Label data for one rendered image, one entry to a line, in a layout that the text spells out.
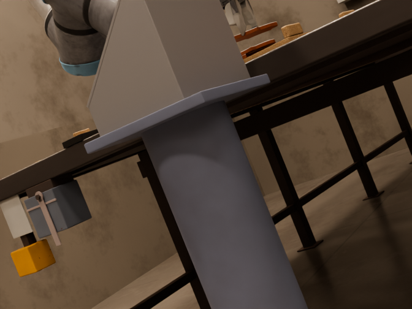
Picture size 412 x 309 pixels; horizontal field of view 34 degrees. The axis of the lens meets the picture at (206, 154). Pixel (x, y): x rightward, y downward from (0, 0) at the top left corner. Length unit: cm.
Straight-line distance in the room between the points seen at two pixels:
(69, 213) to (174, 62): 86
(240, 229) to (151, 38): 37
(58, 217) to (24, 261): 24
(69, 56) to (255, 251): 56
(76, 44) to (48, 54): 407
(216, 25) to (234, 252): 45
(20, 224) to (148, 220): 361
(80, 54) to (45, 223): 69
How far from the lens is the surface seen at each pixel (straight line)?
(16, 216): 212
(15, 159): 484
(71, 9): 134
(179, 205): 123
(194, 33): 127
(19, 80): 516
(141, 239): 555
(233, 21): 171
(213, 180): 120
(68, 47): 143
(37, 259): 210
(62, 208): 193
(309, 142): 711
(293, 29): 155
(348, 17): 135
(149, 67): 118
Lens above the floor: 79
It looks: 1 degrees down
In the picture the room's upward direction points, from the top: 22 degrees counter-clockwise
